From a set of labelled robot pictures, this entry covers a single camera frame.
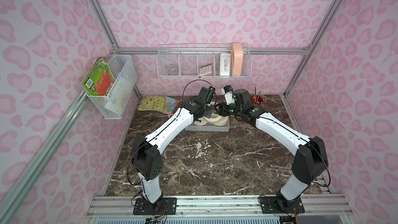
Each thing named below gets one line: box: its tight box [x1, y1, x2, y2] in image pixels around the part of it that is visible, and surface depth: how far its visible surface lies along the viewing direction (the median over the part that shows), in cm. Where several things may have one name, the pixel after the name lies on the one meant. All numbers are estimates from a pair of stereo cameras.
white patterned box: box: [219, 52, 232, 77], surface depth 95 cm
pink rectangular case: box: [231, 43, 244, 77], surface depth 85 cm
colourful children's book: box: [137, 95, 181, 116], surface depth 117 cm
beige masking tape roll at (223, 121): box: [212, 115, 231, 126], surface depth 103 cm
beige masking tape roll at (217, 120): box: [205, 113, 230, 126], surface depth 84 cm
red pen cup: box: [249, 94, 264, 107], surface depth 106 cm
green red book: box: [80, 57, 116, 96], surface depth 73 cm
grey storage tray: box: [185, 115, 230, 133], surface depth 103 cm
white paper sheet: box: [104, 76, 133, 115], surface depth 87 cm
